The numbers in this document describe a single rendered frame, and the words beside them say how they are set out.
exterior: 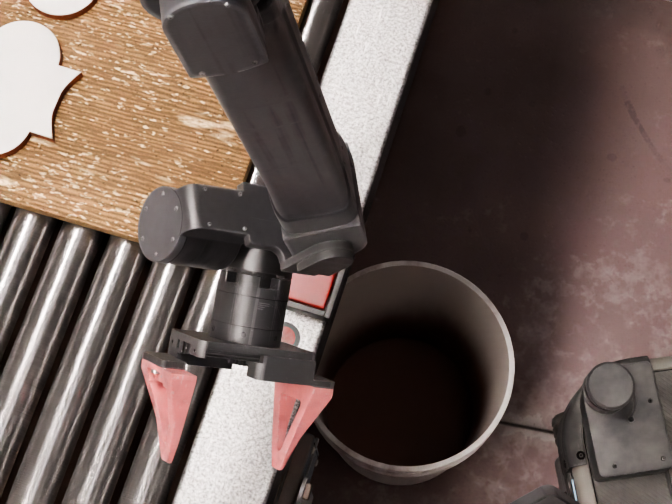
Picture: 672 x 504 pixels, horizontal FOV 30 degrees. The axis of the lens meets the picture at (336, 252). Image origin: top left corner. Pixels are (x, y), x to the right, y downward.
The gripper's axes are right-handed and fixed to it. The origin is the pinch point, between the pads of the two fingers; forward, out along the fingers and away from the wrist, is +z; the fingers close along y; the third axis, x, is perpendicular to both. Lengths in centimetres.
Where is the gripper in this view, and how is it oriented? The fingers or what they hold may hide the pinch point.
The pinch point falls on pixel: (224, 454)
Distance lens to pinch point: 100.9
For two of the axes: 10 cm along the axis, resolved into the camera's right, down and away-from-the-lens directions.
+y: -8.6, -1.4, -4.9
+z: -1.7, 9.9, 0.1
